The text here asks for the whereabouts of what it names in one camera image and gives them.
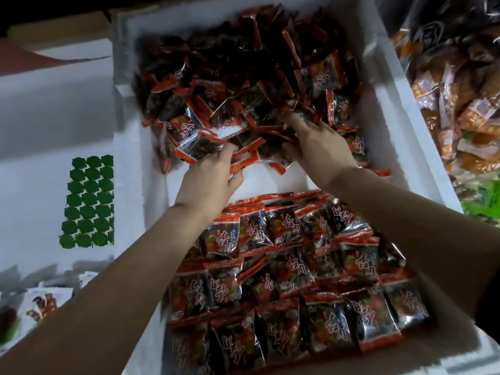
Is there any person's left hand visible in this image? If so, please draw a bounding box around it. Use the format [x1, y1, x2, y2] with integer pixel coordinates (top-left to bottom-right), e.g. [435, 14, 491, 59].
[173, 143, 245, 225]

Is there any pile of green packets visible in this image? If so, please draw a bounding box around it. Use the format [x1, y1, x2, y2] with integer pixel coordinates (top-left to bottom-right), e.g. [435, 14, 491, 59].
[461, 179, 500, 227]

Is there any pile of brown packets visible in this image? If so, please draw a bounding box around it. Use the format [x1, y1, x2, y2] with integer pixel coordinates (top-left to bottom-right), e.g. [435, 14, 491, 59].
[391, 19, 500, 180]

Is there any person's right forearm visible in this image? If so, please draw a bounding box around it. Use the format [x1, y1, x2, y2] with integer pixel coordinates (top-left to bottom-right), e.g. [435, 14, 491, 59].
[324, 166, 500, 321]

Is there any person's left forearm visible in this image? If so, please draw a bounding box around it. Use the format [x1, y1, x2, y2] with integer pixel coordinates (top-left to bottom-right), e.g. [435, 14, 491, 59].
[0, 203, 214, 375]

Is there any green leaf-pattern sheet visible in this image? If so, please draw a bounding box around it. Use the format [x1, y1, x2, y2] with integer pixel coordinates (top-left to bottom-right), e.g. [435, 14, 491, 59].
[58, 154, 115, 250]

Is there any pile of white printed packets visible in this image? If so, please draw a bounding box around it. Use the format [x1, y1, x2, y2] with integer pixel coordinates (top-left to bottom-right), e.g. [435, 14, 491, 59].
[0, 269, 100, 356]

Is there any pile of dark red packets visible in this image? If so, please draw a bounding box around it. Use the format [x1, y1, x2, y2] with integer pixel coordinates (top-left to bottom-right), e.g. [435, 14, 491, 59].
[134, 2, 434, 375]

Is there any person's right hand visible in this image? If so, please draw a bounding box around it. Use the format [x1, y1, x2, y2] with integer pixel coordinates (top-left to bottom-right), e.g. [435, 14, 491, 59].
[281, 113, 360, 192]

